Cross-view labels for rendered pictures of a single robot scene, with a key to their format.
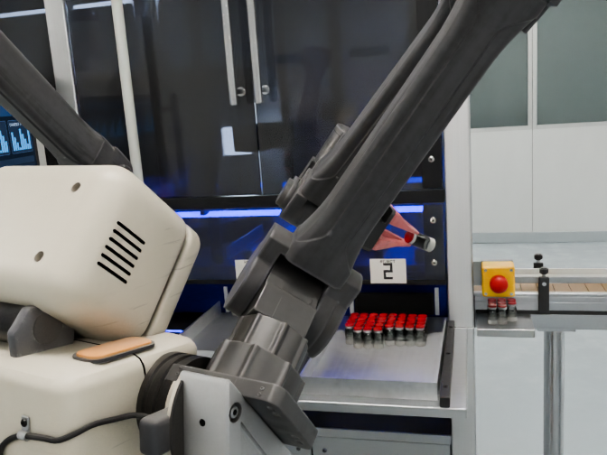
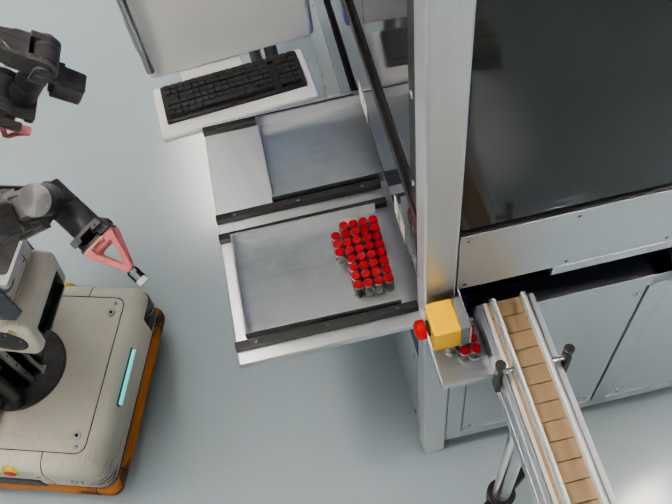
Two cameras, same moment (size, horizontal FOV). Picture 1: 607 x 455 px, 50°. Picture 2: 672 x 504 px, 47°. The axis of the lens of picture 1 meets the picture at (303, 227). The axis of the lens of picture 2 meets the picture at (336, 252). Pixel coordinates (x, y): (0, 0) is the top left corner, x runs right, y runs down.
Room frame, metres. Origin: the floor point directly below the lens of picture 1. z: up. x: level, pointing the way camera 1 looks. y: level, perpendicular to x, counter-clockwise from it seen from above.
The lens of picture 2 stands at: (1.08, -1.00, 2.35)
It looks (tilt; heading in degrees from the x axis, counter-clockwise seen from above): 58 degrees down; 72
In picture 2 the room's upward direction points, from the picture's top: 10 degrees counter-clockwise
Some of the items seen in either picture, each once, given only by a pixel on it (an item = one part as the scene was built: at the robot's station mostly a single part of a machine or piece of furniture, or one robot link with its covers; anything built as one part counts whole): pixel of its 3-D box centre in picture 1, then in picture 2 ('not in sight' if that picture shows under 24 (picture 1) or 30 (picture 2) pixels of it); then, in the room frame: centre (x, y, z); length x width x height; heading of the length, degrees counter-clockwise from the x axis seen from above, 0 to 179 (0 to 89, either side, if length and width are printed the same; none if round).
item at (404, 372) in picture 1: (378, 352); (313, 269); (1.29, -0.14, 0.90); 0.34 x 0.26 x 0.04; 164
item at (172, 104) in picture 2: not in sight; (232, 85); (1.37, 0.56, 0.82); 0.40 x 0.14 x 0.02; 169
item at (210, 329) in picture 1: (244, 330); (331, 145); (1.49, 0.16, 0.90); 0.34 x 0.26 x 0.04; 165
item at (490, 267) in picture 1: (498, 277); (445, 324); (1.45, -0.44, 1.00); 0.08 x 0.07 x 0.07; 165
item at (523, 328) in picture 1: (504, 322); (465, 352); (1.49, -0.47, 0.87); 0.14 x 0.13 x 0.02; 165
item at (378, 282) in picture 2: (387, 327); (371, 254); (1.42, -0.18, 0.90); 0.18 x 0.02 x 0.05; 74
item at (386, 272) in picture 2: (388, 323); (380, 252); (1.44, -0.18, 0.90); 0.18 x 0.02 x 0.05; 74
